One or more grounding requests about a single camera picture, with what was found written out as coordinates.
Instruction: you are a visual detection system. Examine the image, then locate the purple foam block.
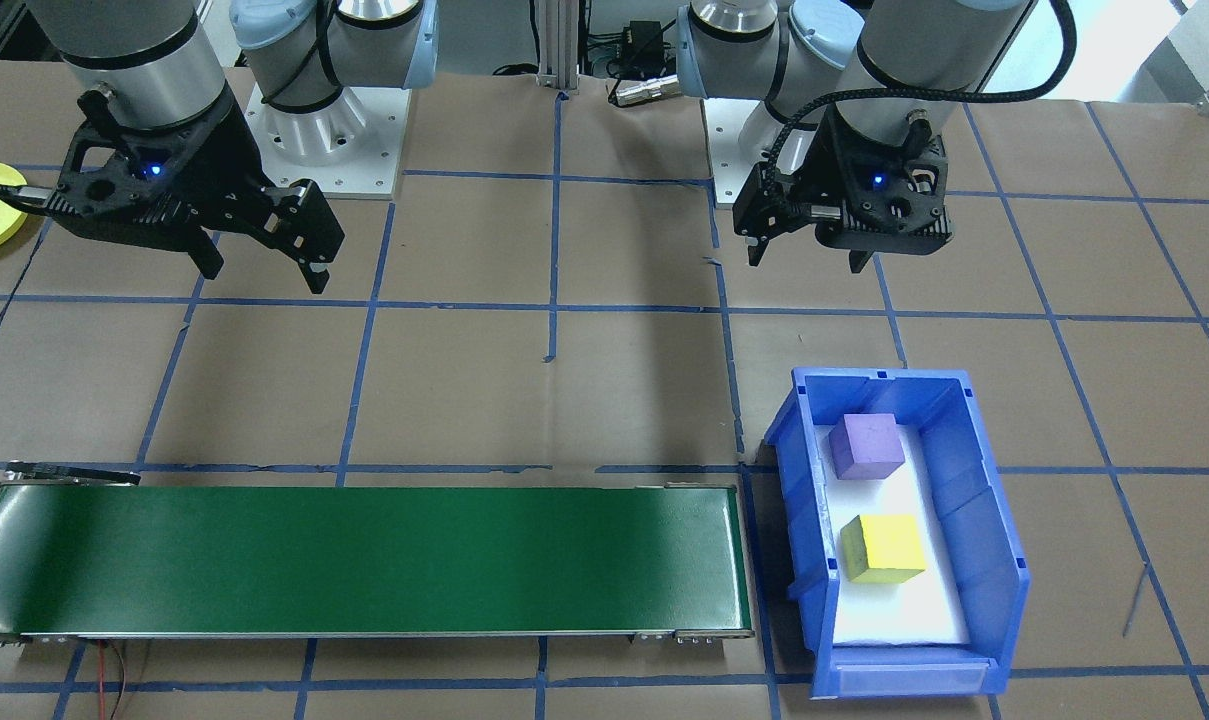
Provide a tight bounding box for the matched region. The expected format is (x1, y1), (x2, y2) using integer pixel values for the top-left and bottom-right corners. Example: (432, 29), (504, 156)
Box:
(828, 413), (907, 481)

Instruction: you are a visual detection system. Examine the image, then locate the yellow foam block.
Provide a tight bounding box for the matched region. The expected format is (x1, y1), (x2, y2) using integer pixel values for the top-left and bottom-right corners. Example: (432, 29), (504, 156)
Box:
(840, 514), (928, 585)

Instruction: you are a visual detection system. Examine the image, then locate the black power adapter box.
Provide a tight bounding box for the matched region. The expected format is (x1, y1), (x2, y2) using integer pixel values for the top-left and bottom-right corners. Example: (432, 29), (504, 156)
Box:
(624, 20), (665, 76)

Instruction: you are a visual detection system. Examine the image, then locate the blue plastic storage bin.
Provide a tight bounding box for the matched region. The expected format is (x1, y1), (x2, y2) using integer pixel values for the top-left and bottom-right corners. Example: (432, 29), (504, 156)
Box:
(764, 367), (1032, 699)

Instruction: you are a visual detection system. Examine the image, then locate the green conveyor belt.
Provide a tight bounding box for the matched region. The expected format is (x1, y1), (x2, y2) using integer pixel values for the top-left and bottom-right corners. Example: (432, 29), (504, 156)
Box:
(0, 462), (755, 646)

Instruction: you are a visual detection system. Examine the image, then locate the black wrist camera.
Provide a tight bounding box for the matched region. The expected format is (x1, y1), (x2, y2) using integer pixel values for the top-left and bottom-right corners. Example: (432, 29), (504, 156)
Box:
(0, 183), (217, 249)
(809, 195), (957, 251)

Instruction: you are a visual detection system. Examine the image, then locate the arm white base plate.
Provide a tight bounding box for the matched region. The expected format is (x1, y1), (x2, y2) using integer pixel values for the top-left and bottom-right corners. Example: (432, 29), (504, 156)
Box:
(702, 98), (835, 208)
(244, 85), (410, 201)

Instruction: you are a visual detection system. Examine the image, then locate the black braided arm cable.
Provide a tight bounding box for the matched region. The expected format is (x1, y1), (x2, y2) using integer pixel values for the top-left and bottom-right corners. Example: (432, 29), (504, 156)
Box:
(759, 0), (1080, 179)

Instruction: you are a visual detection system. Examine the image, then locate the silver cable connector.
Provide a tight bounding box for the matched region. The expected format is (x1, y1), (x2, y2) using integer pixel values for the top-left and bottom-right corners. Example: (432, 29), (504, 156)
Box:
(612, 78), (681, 107)

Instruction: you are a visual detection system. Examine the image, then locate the aluminium extrusion post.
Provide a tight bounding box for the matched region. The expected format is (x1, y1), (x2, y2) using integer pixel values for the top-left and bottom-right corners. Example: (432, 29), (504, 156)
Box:
(537, 0), (582, 98)

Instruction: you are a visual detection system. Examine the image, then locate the red black conveyor wire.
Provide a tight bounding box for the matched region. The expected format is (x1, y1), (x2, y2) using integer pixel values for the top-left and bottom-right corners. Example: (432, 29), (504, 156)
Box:
(92, 640), (130, 720)

